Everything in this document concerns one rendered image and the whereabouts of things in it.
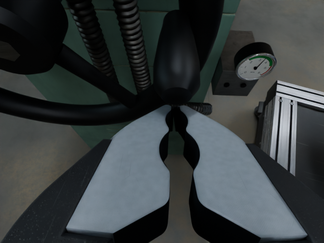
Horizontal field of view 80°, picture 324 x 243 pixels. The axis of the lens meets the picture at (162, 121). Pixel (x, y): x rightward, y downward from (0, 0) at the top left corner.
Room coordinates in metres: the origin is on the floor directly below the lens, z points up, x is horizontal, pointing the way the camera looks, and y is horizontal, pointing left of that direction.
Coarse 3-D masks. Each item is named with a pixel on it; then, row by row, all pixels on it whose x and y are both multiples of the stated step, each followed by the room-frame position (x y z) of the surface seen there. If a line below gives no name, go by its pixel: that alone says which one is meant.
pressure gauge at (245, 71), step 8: (248, 48) 0.25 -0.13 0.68; (256, 48) 0.25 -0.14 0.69; (264, 48) 0.25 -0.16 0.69; (240, 56) 0.25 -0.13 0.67; (248, 56) 0.24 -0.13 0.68; (256, 56) 0.24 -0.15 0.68; (264, 56) 0.24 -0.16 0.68; (272, 56) 0.23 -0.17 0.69; (240, 64) 0.23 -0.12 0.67; (248, 64) 0.24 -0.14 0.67; (256, 64) 0.24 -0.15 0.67; (264, 64) 0.24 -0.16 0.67; (272, 64) 0.24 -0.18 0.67; (240, 72) 0.24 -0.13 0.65; (248, 72) 0.24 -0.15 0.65; (256, 72) 0.24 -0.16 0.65; (264, 72) 0.24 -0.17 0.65; (248, 80) 0.23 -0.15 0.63
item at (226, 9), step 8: (64, 0) 0.30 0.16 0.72; (96, 0) 0.30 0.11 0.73; (104, 0) 0.30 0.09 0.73; (112, 0) 0.30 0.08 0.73; (144, 0) 0.30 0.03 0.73; (152, 0) 0.30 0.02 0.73; (160, 0) 0.30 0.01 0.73; (168, 0) 0.30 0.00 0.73; (176, 0) 0.30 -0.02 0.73; (224, 0) 0.30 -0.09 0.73; (232, 0) 0.30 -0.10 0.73; (240, 0) 0.30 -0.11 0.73; (96, 8) 0.30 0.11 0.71; (104, 8) 0.30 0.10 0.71; (112, 8) 0.30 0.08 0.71; (144, 8) 0.30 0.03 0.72; (152, 8) 0.30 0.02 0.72; (160, 8) 0.30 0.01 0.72; (168, 8) 0.30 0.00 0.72; (176, 8) 0.30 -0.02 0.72; (224, 8) 0.30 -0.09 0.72; (232, 8) 0.30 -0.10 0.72
